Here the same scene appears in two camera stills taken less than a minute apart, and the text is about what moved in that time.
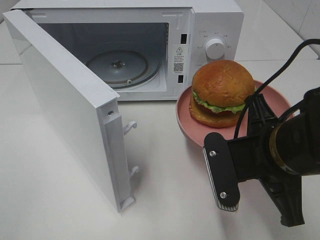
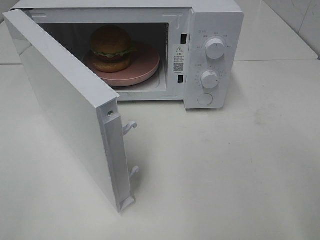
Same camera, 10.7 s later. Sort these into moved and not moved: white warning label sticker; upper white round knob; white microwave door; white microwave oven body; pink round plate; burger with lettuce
Moved: burger with lettuce; pink round plate
Not moved: white microwave oven body; white microwave door; upper white round knob; white warning label sticker
